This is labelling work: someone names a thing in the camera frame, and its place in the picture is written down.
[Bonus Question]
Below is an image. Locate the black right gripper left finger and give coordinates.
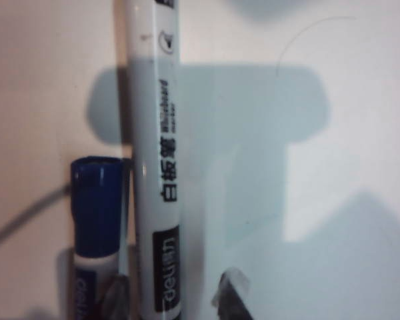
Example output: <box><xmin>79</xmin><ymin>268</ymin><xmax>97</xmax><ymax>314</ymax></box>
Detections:
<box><xmin>101</xmin><ymin>271</ymin><xmax>129</xmax><ymax>320</ymax></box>

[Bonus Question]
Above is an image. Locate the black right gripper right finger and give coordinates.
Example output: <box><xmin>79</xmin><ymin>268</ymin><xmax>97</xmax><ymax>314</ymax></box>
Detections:
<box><xmin>212</xmin><ymin>266</ymin><xmax>255</xmax><ymax>320</ymax></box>

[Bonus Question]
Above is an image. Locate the black whiteboard marker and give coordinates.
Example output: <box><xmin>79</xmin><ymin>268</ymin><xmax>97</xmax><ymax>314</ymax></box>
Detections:
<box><xmin>125</xmin><ymin>0</ymin><xmax>183</xmax><ymax>320</ymax></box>

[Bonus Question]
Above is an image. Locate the blue whiteboard marker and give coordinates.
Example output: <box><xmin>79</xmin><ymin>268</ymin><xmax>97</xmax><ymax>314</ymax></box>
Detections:
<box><xmin>69</xmin><ymin>156</ymin><xmax>127</xmax><ymax>320</ymax></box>

